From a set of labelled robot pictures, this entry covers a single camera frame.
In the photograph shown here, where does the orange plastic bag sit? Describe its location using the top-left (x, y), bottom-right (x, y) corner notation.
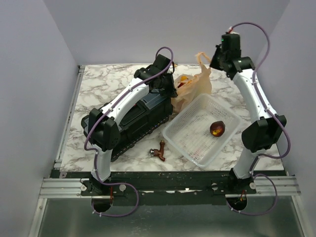
top-left (171, 52), bottom-right (212, 113)

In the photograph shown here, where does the clear plastic basket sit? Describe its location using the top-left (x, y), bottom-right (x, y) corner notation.
top-left (162, 94), bottom-right (242, 168)

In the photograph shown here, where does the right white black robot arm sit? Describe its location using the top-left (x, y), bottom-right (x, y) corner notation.
top-left (210, 33), bottom-right (287, 194)

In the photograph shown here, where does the aluminium mounting rail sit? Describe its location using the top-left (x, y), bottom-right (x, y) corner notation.
top-left (39, 176), bottom-right (301, 199)

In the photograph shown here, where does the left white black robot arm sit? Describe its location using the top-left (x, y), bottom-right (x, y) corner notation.
top-left (81, 53), bottom-right (177, 195)

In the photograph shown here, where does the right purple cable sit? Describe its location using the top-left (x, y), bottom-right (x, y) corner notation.
top-left (226, 22), bottom-right (291, 217)

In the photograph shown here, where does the black plastic toolbox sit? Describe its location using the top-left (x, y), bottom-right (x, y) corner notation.
top-left (89, 93), bottom-right (173, 162)

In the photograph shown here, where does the dark red fake plum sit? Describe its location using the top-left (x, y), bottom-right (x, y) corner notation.
top-left (210, 121), bottom-right (226, 137)

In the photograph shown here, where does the brown metal faucet tap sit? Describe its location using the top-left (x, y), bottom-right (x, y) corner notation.
top-left (149, 140), bottom-right (165, 162)

